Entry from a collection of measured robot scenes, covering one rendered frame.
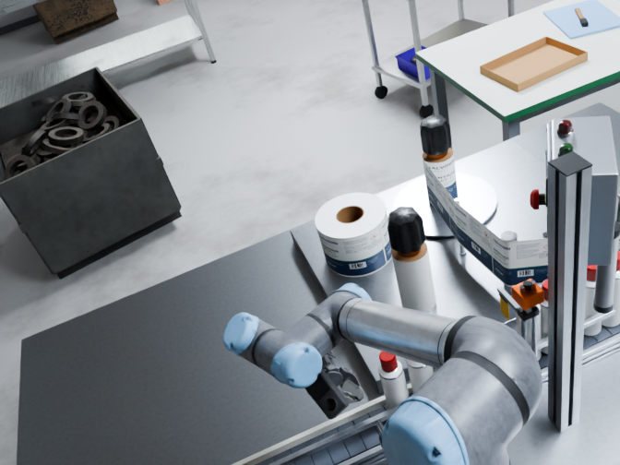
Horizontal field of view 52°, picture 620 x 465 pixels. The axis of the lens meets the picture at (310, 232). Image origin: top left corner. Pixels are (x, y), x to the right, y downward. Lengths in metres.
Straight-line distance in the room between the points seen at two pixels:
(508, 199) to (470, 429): 1.29
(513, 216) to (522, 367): 1.14
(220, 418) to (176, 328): 0.37
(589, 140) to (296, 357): 0.59
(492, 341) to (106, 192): 2.95
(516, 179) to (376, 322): 1.13
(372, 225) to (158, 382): 0.71
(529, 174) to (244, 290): 0.94
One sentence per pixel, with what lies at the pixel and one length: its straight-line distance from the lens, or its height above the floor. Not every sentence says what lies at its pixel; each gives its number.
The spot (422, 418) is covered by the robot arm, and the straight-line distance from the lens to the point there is 0.75.
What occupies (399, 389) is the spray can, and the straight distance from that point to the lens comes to 1.37.
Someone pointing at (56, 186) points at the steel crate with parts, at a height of 0.57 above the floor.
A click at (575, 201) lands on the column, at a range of 1.05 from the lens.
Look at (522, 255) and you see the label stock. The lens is 1.58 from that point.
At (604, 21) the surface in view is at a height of 0.81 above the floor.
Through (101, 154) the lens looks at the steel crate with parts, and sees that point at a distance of 3.49.
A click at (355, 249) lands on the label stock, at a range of 1.72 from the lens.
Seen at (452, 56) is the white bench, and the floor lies 0.80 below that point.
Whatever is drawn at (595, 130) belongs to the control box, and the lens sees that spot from 1.15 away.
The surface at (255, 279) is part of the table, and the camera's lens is 1.96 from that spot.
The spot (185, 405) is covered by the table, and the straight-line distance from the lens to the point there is 1.72.
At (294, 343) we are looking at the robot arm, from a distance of 1.07.
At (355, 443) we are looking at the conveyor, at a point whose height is 0.88.
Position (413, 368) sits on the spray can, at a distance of 1.35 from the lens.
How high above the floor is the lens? 2.09
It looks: 38 degrees down
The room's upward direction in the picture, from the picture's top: 17 degrees counter-clockwise
